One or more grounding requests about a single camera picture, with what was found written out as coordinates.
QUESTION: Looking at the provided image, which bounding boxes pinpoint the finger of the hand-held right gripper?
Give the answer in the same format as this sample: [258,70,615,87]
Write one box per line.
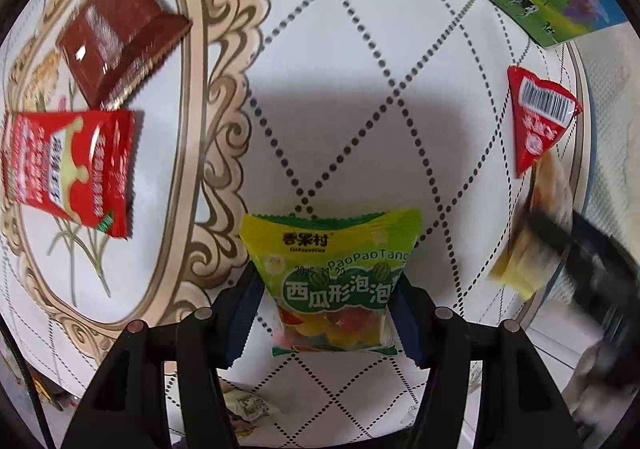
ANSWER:
[517,210,640,291]

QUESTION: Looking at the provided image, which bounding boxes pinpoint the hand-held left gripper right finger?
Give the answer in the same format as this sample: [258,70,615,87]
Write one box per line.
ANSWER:
[387,274,583,449]

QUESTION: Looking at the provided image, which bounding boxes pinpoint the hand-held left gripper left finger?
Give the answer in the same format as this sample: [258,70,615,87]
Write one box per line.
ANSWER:
[60,261,266,449]

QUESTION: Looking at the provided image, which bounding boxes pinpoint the clear yellow-edged snack packet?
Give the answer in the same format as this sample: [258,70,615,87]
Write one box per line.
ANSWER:
[489,152,576,301]

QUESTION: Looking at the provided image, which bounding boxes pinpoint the green candy packet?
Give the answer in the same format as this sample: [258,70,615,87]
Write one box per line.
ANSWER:
[239,209,423,357]

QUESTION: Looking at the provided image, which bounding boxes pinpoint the small pale wrapped candy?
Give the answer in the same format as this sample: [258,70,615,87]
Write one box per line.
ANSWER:
[220,379,281,425]

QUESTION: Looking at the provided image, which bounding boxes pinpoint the red triangular snack packet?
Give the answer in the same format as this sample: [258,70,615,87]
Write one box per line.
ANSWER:
[506,65,585,179]

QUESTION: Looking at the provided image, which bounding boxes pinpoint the blue bed sheet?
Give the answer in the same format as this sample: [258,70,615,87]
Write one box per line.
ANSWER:
[572,22,640,220]

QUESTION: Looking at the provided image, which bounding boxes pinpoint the white diamond-pattern quilt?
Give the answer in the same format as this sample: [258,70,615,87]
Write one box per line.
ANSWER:
[0,0,591,449]

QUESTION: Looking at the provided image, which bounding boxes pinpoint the red flat snack packet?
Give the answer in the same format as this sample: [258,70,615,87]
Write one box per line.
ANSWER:
[0,109,137,240]

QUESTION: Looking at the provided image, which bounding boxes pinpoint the brown snack packet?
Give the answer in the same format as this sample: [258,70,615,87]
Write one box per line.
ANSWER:
[56,0,195,111]

